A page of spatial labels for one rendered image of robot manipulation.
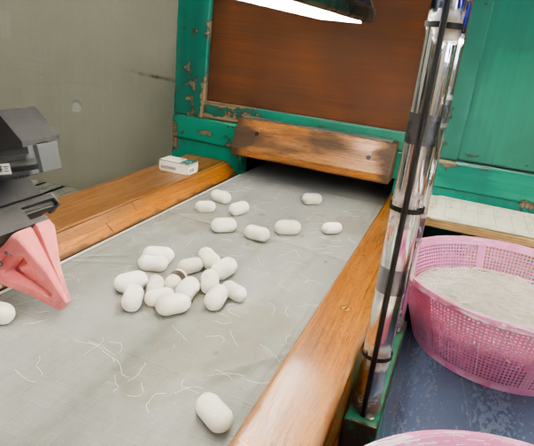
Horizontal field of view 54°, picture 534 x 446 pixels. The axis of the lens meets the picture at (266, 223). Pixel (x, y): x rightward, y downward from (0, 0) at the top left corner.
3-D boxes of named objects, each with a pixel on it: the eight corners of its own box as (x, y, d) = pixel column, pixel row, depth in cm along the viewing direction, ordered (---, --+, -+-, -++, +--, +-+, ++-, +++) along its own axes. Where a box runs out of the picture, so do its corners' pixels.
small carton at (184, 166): (158, 169, 93) (158, 158, 93) (168, 165, 97) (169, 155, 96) (188, 175, 92) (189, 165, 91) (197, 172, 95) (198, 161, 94)
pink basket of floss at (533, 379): (487, 439, 50) (514, 353, 46) (348, 303, 73) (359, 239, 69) (668, 396, 60) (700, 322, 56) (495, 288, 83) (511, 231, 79)
